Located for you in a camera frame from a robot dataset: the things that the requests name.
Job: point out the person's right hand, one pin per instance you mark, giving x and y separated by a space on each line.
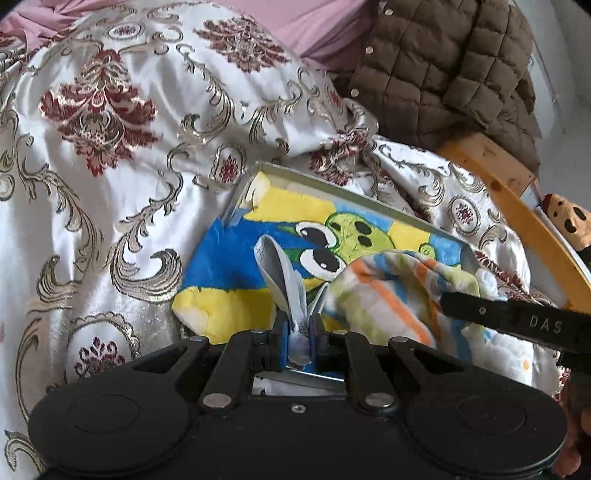
577 415

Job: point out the yellow spotted plush toy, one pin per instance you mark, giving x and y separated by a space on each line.
568 217

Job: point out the cartoon frog towel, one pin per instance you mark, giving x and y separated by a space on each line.
221 267

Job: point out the grey white sock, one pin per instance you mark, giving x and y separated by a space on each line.
281 267

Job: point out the pastel striped fleece cloth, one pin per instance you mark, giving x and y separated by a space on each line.
378 295

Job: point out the wooden bed frame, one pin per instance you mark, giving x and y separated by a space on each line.
531 217

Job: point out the floral satin blanket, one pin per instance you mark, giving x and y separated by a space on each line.
115 207

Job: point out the brown quilted jacket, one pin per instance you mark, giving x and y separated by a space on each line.
438 69

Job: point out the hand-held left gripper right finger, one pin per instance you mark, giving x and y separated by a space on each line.
317 344

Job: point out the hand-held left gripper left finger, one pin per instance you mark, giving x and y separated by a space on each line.
280 344

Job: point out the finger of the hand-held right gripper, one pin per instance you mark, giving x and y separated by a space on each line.
471 307

